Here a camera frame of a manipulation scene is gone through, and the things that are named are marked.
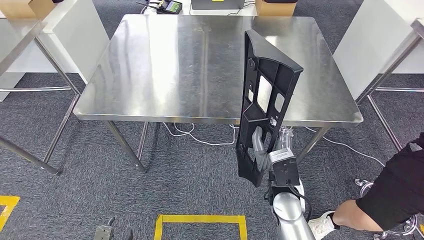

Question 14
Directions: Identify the black plastic bracket part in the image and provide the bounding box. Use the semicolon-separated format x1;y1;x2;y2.
235;29;304;189

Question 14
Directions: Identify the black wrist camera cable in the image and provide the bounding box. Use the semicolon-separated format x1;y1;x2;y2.
286;178;313;223

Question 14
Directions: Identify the grey laptop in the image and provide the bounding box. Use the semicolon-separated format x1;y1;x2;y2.
190;0;247;11

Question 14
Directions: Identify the cardboard box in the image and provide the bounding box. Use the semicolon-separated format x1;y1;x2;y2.
0;0;57;20
255;0;298;17

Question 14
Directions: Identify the white desk partition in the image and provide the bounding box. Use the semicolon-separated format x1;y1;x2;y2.
332;0;424;100
0;0;111;102

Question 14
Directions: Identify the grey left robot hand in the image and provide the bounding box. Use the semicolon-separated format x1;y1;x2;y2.
93;216;134;240

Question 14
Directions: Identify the white cable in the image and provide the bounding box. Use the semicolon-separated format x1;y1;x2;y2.
162;121;387;168

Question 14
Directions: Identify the yellow floor tape square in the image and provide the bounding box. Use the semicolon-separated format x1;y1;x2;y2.
0;195;21;233
153;214;248;240

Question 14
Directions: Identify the black screen controller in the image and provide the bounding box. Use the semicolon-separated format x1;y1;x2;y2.
145;0;184;15

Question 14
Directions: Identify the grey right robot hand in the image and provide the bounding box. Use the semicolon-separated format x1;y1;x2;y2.
252;127;294;157

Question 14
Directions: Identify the chrome swivel stool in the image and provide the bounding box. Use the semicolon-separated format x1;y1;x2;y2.
354;178;424;240

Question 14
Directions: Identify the person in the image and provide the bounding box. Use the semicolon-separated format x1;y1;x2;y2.
308;132;424;240

